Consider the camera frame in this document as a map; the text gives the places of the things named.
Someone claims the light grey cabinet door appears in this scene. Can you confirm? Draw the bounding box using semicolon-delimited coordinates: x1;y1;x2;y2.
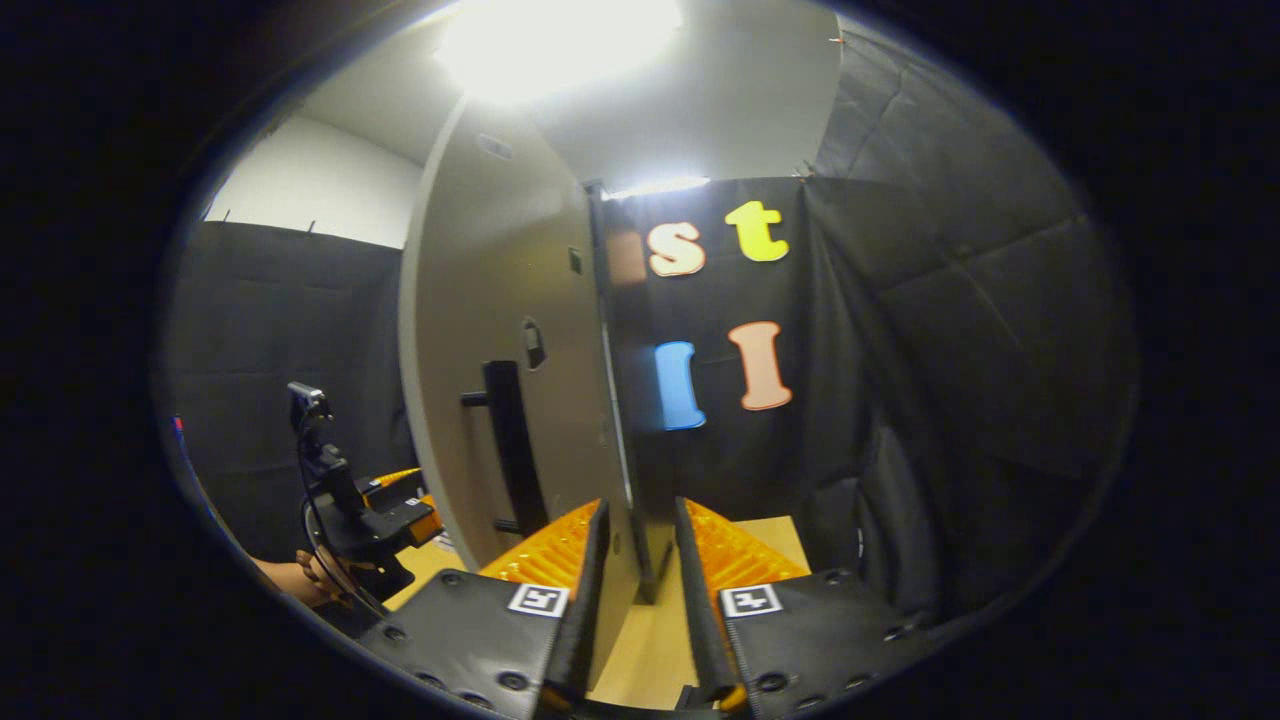
398;95;646;691

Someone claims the black backdrop cloth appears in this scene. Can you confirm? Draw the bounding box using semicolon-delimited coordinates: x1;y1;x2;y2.
165;20;1136;616

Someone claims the black door handle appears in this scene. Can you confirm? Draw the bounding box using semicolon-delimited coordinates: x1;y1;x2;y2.
461;360;550;537

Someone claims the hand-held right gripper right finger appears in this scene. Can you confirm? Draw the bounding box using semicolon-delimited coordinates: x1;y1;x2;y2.
672;497;941;717

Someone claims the ceiling light panel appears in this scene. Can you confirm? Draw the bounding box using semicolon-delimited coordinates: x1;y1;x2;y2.
435;0;686;101

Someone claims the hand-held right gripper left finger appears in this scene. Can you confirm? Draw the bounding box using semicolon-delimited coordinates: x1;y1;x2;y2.
355;498;613;720

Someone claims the dark grey cabinet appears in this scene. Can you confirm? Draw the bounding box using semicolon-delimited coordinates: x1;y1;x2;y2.
585;180;674;607

